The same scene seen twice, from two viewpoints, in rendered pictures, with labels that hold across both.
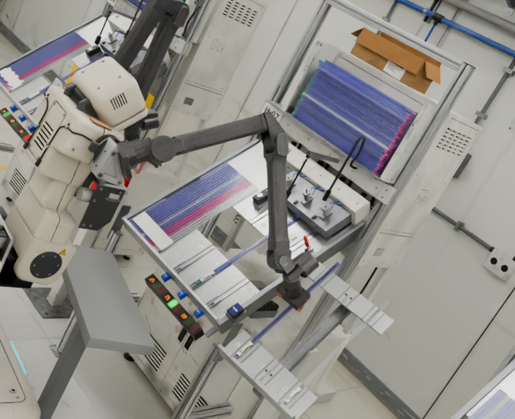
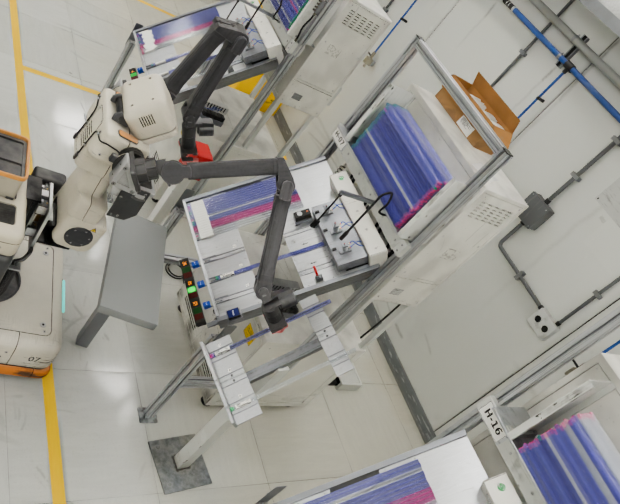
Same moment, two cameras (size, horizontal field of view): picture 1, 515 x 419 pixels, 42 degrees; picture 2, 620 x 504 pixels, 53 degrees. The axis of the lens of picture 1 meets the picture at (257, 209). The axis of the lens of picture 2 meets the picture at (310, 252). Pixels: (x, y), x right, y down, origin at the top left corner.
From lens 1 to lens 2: 72 cm
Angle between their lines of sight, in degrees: 15
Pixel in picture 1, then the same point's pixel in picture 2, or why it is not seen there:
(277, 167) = (279, 209)
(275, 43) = not seen: hidden behind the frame
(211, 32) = (327, 38)
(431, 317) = (470, 348)
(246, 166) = (304, 181)
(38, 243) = (71, 219)
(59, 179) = (93, 173)
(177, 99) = (285, 93)
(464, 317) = (497, 359)
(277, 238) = (263, 271)
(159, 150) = (167, 173)
